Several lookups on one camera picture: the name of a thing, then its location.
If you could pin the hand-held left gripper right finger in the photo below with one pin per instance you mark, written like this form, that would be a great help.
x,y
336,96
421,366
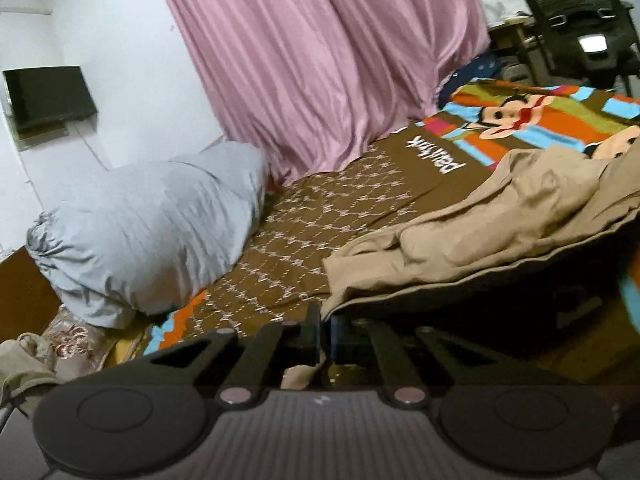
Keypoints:
x,y
345,340

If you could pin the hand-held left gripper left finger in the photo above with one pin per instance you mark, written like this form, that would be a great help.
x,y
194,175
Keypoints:
x,y
310,332

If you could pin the beige hooded jacket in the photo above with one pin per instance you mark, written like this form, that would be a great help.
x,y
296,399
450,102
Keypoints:
x,y
490,230

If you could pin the brown cartoon printed blanket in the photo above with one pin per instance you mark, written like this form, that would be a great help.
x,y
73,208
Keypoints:
x,y
340,195

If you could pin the yellow bed sheet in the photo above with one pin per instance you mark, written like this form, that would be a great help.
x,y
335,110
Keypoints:
x,y
127,347

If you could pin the grey bedding bundle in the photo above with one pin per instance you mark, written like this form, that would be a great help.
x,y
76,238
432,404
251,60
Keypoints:
x,y
150,230

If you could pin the floral patterned pillow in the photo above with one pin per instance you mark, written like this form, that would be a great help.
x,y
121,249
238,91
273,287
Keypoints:
x,y
75,335

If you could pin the pink curtain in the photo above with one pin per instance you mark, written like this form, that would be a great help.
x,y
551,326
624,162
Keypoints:
x,y
310,60

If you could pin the wooden headboard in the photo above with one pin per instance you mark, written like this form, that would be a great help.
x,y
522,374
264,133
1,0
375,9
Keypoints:
x,y
27,300

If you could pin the crumpled beige cloth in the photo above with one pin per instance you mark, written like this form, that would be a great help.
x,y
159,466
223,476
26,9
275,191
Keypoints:
x,y
25,360

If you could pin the dark blue bag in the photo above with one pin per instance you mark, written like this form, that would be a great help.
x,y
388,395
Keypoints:
x,y
475,72

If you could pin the wooden desk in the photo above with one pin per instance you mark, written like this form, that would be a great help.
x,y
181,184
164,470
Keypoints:
x,y
515,30

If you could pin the black mesh office chair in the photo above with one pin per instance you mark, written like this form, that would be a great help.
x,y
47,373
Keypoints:
x,y
575,15

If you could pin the black wall-mounted television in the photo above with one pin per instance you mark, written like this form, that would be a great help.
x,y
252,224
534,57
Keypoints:
x,y
47,97

